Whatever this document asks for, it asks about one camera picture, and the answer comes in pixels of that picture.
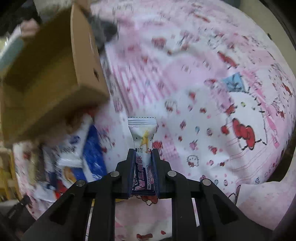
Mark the blue white snack bag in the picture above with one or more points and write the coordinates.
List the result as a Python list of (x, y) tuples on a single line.
[(77, 157)]

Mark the pink cartoon bed sheet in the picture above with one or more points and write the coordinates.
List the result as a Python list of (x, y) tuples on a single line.
[(220, 90)]

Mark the brown cardboard box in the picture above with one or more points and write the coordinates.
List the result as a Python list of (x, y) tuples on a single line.
[(56, 73)]

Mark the grey cloth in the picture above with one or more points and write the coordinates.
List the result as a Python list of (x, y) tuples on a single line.
[(103, 30)]

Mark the white star candy packet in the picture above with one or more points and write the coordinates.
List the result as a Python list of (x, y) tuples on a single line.
[(142, 131)]

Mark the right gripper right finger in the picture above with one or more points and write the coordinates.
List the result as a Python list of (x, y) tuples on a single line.
[(200, 210)]

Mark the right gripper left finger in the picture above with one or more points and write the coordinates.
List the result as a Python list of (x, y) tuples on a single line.
[(86, 211)]

